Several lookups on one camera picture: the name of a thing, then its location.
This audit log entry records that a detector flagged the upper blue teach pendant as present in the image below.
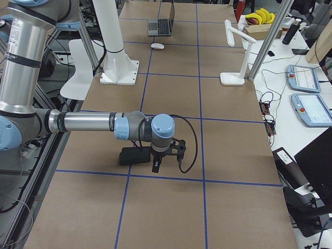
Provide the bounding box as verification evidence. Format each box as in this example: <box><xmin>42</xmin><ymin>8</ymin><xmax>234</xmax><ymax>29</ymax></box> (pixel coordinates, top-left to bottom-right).
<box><xmin>286</xmin><ymin>64</ymin><xmax>321</xmax><ymax>93</ymax></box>

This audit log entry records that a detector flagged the aluminium frame post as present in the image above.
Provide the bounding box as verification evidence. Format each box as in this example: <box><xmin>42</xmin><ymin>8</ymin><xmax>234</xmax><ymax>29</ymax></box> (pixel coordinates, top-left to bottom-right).
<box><xmin>248</xmin><ymin>0</ymin><xmax>294</xmax><ymax>81</ymax></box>

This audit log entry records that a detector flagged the white plastic chair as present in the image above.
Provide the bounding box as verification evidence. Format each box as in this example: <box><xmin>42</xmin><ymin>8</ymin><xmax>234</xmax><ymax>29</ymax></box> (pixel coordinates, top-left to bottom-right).
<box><xmin>60</xmin><ymin>39</ymin><xmax>99</xmax><ymax>101</ymax></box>

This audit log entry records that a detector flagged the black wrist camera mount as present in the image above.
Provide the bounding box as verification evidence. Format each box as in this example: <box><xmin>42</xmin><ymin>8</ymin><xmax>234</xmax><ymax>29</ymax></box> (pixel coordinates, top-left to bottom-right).
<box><xmin>166</xmin><ymin>138</ymin><xmax>186</xmax><ymax>160</ymax></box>

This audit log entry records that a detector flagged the white computer mouse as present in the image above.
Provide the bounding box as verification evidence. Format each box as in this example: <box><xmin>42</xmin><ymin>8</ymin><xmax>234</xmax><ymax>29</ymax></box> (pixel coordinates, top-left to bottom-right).
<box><xmin>150</xmin><ymin>43</ymin><xmax>164</xmax><ymax>50</ymax></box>

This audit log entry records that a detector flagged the yellow banana bunch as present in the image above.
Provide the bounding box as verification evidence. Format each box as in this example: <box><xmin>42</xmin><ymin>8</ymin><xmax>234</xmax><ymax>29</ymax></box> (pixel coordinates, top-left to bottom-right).
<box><xmin>245</xmin><ymin>8</ymin><xmax>275</xmax><ymax>25</ymax></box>

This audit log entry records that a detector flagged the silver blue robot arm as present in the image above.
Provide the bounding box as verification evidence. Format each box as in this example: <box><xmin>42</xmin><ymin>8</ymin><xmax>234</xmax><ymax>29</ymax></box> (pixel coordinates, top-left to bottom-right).
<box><xmin>1</xmin><ymin>1</ymin><xmax>183</xmax><ymax>173</ymax></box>

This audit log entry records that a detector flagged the black mouse pad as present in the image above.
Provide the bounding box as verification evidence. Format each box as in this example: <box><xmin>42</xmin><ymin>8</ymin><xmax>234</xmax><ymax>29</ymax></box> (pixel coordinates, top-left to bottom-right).
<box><xmin>119</xmin><ymin>146</ymin><xmax>150</xmax><ymax>165</ymax></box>

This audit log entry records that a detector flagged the lower blue teach pendant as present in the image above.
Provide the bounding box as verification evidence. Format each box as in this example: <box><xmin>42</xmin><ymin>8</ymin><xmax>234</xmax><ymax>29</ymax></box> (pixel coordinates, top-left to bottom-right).
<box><xmin>290</xmin><ymin>93</ymin><xmax>331</xmax><ymax>128</ymax></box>

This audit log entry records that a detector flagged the grey laptop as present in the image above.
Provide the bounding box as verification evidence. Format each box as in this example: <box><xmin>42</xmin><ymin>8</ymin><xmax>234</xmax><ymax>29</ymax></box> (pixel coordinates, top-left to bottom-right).
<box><xmin>147</xmin><ymin>0</ymin><xmax>176</xmax><ymax>37</ymax></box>

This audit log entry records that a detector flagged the white desk lamp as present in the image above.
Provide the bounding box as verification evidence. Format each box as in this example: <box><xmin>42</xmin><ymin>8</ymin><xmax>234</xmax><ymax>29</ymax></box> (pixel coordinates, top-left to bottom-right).
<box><xmin>220</xmin><ymin>20</ymin><xmax>256</xmax><ymax>86</ymax></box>

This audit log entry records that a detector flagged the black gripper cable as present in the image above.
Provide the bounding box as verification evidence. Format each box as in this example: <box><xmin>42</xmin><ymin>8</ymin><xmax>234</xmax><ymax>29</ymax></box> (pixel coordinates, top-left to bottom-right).
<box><xmin>173</xmin><ymin>115</ymin><xmax>199</xmax><ymax>174</ymax></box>

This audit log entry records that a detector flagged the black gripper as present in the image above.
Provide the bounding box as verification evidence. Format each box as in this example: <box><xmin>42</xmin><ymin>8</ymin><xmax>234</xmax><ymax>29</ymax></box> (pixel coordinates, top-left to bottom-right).
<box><xmin>151</xmin><ymin>148</ymin><xmax>166</xmax><ymax>173</ymax></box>

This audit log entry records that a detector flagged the blue teach pendant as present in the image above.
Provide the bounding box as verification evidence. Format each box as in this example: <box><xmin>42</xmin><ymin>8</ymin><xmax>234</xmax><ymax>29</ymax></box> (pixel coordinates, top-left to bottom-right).
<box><xmin>286</xmin><ymin>64</ymin><xmax>321</xmax><ymax>93</ymax></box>
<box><xmin>290</xmin><ymin>93</ymin><xmax>331</xmax><ymax>128</ymax></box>

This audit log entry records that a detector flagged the black water bottle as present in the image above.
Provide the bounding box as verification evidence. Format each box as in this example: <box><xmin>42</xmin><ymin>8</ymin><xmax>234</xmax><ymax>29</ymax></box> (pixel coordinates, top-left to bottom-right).
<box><xmin>282</xmin><ymin>18</ymin><xmax>302</xmax><ymax>45</ymax></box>

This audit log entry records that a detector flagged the black box with white label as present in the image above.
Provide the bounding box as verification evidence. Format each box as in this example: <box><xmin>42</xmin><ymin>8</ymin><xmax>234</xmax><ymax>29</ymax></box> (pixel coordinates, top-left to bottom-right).
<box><xmin>272</xmin><ymin>147</ymin><xmax>311</xmax><ymax>189</ymax></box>

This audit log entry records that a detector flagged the brown cardboard box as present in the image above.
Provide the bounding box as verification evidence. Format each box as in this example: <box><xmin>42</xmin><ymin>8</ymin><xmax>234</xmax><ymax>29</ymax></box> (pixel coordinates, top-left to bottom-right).
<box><xmin>242</xmin><ymin>24</ymin><xmax>271</xmax><ymax>40</ymax></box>

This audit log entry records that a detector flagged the black monitor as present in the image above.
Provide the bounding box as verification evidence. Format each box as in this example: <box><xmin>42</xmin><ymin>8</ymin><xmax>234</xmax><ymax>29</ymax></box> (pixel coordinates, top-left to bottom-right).
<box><xmin>295</xmin><ymin>128</ymin><xmax>331</xmax><ymax>198</ymax></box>

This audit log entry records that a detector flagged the white pedestal column base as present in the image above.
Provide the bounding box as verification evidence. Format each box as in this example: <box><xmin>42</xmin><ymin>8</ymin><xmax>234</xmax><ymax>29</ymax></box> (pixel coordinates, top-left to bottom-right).
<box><xmin>93</xmin><ymin>0</ymin><xmax>140</xmax><ymax>86</ymax></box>

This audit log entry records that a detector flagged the black smartphone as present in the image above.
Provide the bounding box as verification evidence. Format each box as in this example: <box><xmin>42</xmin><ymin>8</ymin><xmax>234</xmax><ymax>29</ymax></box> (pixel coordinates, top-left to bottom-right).
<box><xmin>292</xmin><ymin>48</ymin><xmax>309</xmax><ymax>55</ymax></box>

